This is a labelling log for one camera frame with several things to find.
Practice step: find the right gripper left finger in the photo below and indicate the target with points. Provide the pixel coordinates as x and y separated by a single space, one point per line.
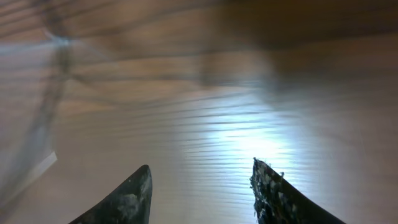
129 203

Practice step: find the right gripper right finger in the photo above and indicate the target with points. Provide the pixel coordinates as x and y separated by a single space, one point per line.
278 202

